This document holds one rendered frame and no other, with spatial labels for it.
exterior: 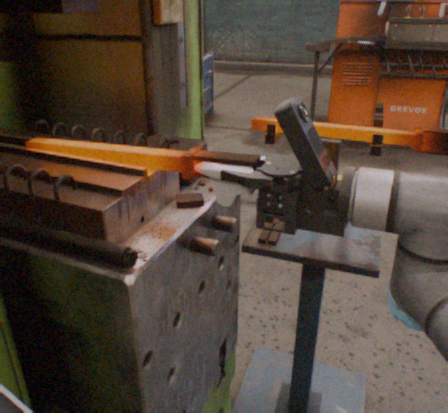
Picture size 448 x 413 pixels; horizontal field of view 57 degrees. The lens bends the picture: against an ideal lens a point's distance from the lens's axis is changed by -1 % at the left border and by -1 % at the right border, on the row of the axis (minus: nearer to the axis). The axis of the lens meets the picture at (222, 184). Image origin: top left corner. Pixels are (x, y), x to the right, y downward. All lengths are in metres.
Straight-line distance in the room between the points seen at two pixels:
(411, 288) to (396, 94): 3.54
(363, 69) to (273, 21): 4.35
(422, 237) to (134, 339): 0.38
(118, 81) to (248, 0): 7.37
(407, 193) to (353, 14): 3.50
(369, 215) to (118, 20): 0.62
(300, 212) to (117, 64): 0.53
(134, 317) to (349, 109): 3.62
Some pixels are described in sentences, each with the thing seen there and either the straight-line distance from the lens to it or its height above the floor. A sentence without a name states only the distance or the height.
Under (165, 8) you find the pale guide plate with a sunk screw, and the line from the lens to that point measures 0.87.
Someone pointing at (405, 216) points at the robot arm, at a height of 1.00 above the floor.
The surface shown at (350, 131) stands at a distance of 0.86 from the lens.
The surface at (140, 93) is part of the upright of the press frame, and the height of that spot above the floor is 1.05.
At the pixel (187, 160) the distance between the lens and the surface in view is 0.57.
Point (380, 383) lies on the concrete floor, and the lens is 1.70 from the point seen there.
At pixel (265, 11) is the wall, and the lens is 8.16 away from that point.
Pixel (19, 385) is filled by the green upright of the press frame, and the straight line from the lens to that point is 0.77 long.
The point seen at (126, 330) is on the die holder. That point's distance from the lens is 0.58.
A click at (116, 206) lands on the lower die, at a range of 0.57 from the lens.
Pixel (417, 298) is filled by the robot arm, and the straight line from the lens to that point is 0.53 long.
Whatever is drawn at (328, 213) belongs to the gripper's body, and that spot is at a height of 0.98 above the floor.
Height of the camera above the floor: 1.22
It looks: 24 degrees down
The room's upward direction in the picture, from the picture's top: straight up
